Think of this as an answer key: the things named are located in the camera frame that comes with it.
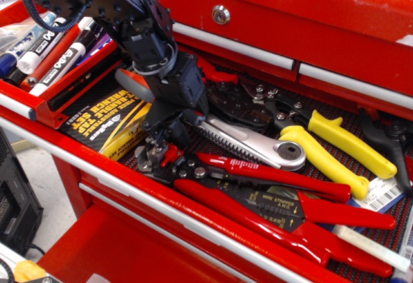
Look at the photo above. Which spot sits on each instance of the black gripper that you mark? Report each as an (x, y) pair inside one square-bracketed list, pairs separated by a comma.
[(182, 88)]

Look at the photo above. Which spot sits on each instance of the orange grey handled scissors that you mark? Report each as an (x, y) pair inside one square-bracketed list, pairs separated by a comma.
[(137, 85)]

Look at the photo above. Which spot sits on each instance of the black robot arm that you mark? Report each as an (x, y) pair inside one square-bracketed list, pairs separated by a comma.
[(141, 28)]

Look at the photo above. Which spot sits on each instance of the red marker drawer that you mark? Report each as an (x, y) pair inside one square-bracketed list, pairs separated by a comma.
[(36, 108)]

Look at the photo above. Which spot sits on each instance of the black red drawer liner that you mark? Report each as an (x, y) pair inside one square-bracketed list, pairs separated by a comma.
[(291, 121)]

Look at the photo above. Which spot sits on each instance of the black yellow tap wrench box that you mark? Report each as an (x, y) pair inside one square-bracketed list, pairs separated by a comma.
[(106, 118)]

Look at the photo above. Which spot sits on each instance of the purple marker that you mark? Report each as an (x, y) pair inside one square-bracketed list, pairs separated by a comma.
[(101, 41)]

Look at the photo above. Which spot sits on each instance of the silver chest lock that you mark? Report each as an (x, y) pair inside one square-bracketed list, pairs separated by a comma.
[(221, 14)]

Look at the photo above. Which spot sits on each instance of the white Expo marker black cap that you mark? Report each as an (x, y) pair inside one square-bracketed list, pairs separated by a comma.
[(74, 53)]

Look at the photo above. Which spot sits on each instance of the black pen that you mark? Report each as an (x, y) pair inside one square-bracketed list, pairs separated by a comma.
[(75, 87)]

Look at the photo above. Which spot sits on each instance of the red barrel marker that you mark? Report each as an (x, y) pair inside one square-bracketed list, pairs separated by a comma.
[(59, 48)]

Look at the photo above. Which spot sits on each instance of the black electronics box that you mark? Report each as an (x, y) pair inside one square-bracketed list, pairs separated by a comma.
[(21, 212)]

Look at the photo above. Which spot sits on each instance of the light blue cap marker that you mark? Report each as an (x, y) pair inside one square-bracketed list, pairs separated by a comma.
[(30, 38)]

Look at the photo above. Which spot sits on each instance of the dark blue marker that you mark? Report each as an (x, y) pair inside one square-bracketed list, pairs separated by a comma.
[(7, 64)]

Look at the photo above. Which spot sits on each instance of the clear plastic bag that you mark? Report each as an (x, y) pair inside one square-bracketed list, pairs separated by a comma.
[(11, 34)]

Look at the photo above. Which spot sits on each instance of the red tool chest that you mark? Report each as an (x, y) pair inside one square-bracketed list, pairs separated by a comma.
[(333, 56)]

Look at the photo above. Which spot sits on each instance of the yellow sponge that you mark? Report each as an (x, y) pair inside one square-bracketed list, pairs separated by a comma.
[(27, 270)]

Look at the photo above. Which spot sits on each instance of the white barcode label card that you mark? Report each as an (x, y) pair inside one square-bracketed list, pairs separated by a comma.
[(381, 196)]

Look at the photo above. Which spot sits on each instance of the clear plastic tube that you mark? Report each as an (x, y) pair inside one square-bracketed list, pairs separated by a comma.
[(373, 248)]

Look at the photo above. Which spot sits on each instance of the red automatic wire stripper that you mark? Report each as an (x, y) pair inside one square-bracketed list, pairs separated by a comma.
[(194, 175)]

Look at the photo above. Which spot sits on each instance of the red handled crimping tool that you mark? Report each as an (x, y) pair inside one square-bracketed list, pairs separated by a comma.
[(229, 100)]

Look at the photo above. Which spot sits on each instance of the red flat wire stripper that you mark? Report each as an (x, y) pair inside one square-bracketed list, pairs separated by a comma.
[(311, 219)]

